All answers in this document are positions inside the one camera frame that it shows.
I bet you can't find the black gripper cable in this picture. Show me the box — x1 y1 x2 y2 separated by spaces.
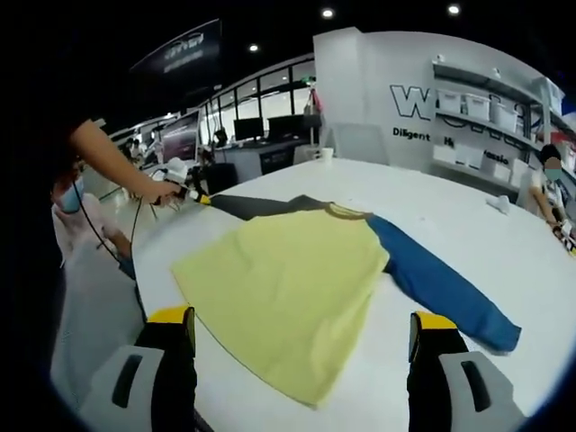
71 179 148 289

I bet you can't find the person's left hand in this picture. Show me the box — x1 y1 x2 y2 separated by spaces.
134 178 177 207

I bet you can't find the black computer monitor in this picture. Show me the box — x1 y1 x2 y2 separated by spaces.
233 117 266 141
267 113 308 140

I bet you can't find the dark hanging banner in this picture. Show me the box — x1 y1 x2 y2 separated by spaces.
129 19 225 87

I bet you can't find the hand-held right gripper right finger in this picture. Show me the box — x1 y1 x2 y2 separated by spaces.
407 310 526 432

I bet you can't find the white storage bin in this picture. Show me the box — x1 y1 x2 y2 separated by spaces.
465 94 492 122
438 89 468 114
490 100 519 135

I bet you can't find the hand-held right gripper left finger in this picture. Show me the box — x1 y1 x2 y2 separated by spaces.
79 305 198 432

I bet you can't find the pink hanging clothing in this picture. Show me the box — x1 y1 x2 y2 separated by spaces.
304 86 326 131

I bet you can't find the yellow blue grey garment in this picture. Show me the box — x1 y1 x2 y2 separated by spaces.
169 193 523 410

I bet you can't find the grey metal shelf rack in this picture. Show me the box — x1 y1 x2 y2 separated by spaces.
430 59 569 191

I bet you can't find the small crumpled white cloth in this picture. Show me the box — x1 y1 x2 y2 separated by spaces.
485 194 513 213

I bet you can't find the grey office desk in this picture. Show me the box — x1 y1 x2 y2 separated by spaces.
213 139 321 179

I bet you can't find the white chair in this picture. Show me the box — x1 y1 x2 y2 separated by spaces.
325 122 392 167

